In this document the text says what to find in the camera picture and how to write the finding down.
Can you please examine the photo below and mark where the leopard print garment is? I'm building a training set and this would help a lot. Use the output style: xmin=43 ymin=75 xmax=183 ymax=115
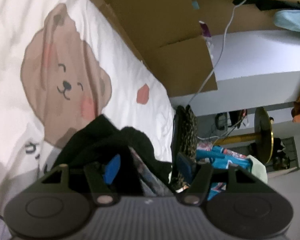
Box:
xmin=170 ymin=105 xmax=198 ymax=191

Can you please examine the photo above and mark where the teal patterned blanket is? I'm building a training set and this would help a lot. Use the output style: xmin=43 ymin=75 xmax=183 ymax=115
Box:
xmin=194 ymin=141 xmax=253 ymax=202

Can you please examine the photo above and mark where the light green blanket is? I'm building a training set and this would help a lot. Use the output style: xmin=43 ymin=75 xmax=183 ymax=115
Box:
xmin=247 ymin=155 xmax=268 ymax=184

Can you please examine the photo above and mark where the gold round side table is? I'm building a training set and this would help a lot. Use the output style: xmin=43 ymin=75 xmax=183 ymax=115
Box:
xmin=215 ymin=107 xmax=274 ymax=165

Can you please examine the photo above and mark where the white cabinet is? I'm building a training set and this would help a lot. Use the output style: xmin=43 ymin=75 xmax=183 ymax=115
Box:
xmin=171 ymin=30 xmax=300 ymax=116

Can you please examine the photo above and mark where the white bear print duvet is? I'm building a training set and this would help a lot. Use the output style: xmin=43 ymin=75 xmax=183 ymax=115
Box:
xmin=0 ymin=0 xmax=177 ymax=240

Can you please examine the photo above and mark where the brown cardboard sheet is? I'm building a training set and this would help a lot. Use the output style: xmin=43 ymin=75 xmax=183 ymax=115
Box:
xmin=91 ymin=0 xmax=300 ymax=97

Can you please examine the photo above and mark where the white charging cable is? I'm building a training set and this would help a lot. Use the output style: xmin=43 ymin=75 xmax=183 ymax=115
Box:
xmin=187 ymin=0 xmax=266 ymax=107

